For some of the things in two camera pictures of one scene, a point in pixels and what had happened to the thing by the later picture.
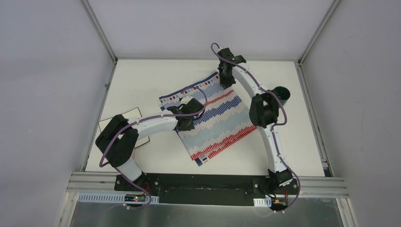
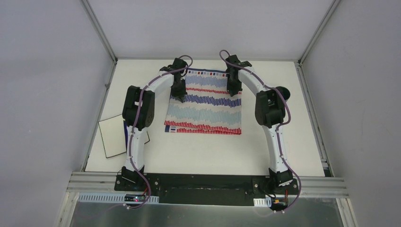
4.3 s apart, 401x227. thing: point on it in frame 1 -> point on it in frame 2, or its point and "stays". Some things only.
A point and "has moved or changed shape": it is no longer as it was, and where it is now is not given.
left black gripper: [185, 123] -> [179, 89]
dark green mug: [283, 93] stays
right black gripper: [224, 83] -> [231, 90]
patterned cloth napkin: [226, 119] has moved or changed shape
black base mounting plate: [207, 189] stays
